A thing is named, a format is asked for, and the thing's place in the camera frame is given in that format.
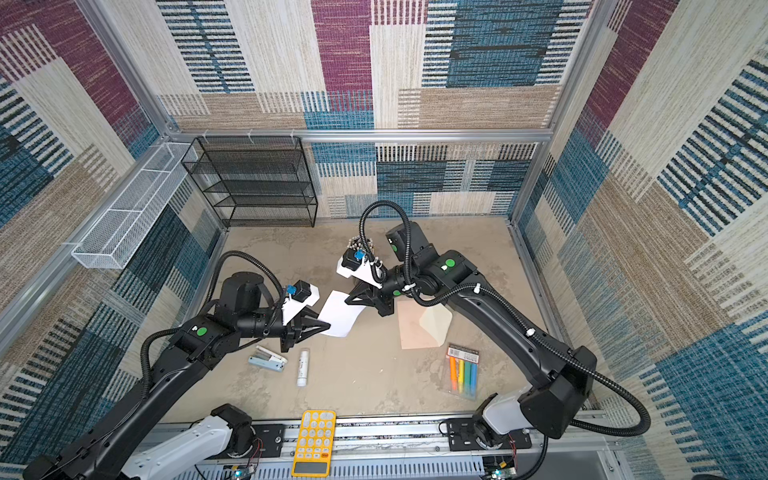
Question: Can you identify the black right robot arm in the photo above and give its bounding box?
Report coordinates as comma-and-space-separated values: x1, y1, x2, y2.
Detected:
343, 200, 652, 440

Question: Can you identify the pack of coloured highlighters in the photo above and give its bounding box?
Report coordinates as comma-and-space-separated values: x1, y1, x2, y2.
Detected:
445, 343, 480, 400

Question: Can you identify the yellow calculator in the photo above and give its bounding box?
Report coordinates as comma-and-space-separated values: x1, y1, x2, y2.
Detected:
291, 410, 337, 478

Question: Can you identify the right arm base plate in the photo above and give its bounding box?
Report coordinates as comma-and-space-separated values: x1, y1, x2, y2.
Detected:
438, 417, 532, 451

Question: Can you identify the white paper letter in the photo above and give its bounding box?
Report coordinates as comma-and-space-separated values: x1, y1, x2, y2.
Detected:
318, 290, 366, 338

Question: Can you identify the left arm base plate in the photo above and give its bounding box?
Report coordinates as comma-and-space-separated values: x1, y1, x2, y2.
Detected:
250, 423, 286, 461

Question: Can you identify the metal cup of pencils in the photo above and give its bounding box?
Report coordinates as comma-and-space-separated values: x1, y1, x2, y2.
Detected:
348, 236, 374, 252

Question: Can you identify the white glue stick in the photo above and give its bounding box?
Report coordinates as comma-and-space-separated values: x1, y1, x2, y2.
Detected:
296, 349, 310, 387

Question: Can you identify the light blue stapler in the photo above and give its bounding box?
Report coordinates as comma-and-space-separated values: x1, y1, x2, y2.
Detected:
248, 345, 288, 372

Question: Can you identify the black wire shelf rack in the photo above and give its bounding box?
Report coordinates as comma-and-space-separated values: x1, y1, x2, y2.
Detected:
181, 136, 318, 228

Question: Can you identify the aluminium front rail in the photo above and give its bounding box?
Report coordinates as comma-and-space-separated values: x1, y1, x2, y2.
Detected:
107, 407, 619, 463

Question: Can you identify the white wire mesh basket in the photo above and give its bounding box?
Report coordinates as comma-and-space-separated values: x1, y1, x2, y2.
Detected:
71, 142, 189, 270

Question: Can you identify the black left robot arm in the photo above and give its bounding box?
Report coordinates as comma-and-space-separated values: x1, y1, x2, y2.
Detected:
22, 250, 330, 479

